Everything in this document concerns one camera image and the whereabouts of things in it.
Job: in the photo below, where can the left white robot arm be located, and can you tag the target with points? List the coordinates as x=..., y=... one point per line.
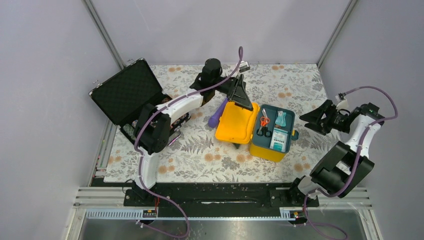
x=146, y=176

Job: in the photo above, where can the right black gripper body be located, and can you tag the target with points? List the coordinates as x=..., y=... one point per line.
x=333, y=120

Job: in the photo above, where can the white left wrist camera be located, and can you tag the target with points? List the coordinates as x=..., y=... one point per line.
x=244, y=66

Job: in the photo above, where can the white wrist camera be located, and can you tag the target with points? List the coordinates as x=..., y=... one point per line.
x=244, y=66
x=341, y=102

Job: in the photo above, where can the purple flashlight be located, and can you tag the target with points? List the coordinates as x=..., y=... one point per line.
x=214, y=120

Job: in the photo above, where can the black poker chip case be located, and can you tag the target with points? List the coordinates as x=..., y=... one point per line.
x=129, y=98

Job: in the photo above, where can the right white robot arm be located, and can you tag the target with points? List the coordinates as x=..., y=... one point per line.
x=346, y=163

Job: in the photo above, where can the teal divided tray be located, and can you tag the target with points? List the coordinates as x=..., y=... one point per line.
x=263, y=143

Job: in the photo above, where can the orange handled scissors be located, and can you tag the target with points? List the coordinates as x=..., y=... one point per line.
x=264, y=120

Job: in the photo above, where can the yellow plastic box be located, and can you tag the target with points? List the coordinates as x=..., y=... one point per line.
x=236, y=127

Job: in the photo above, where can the black mounting base plate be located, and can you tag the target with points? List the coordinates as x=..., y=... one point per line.
x=219, y=200

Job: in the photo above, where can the gauze dressing packet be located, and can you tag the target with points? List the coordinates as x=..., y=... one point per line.
x=279, y=140

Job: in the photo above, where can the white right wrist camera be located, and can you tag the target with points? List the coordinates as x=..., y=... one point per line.
x=341, y=102

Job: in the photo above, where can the black handled scissors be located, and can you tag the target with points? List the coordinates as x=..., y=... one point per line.
x=263, y=131

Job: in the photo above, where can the teal packet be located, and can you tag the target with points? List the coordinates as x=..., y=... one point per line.
x=280, y=119

